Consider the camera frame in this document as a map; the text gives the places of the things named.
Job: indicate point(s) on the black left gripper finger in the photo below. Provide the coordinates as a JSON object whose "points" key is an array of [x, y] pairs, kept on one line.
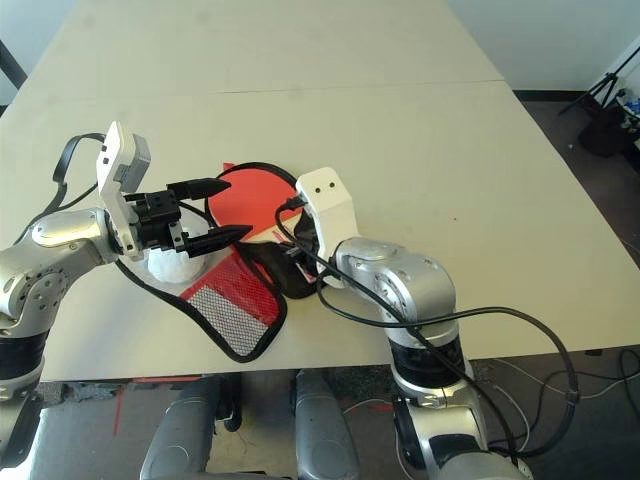
{"points": [[215, 240], [200, 188]]}

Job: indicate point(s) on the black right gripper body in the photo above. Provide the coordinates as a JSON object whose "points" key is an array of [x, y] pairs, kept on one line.
{"points": [[305, 240]]}

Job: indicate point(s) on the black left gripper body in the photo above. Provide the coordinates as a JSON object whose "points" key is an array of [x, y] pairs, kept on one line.
{"points": [[157, 220]]}

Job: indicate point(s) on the red ping-pong paddle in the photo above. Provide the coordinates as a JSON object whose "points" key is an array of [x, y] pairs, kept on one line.
{"points": [[245, 200]]}

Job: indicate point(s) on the red black paddle case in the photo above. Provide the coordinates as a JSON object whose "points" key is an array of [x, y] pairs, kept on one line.
{"points": [[235, 300]]}

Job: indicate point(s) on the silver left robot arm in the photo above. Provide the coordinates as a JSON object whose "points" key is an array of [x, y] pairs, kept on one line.
{"points": [[65, 232]]}

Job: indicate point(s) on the red floor tape cross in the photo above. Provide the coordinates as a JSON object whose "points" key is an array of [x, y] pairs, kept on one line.
{"points": [[375, 407]]}

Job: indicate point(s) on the grey right robot leg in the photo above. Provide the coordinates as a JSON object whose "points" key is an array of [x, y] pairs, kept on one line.
{"points": [[320, 430]]}

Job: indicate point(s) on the grey robot leg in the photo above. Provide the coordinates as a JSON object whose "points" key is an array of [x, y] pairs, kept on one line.
{"points": [[320, 430], [180, 435]]}

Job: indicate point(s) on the grey left robot leg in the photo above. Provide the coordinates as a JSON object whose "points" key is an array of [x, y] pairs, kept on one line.
{"points": [[180, 435]]}

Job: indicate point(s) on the black tripod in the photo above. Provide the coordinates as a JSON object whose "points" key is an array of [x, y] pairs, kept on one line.
{"points": [[600, 85]]}

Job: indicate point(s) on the blue white package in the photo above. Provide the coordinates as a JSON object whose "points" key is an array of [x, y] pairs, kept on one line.
{"points": [[631, 106]]}

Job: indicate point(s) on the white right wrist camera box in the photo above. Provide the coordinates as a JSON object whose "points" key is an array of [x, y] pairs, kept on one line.
{"points": [[327, 200]]}

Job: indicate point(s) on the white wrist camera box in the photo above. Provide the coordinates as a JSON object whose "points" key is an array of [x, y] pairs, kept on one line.
{"points": [[327, 200], [117, 160]]}

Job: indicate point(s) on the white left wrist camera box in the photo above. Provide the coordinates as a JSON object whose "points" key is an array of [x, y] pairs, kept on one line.
{"points": [[117, 160]]}

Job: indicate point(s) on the black frame side table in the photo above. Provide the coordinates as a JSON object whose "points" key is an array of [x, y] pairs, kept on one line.
{"points": [[12, 65]]}

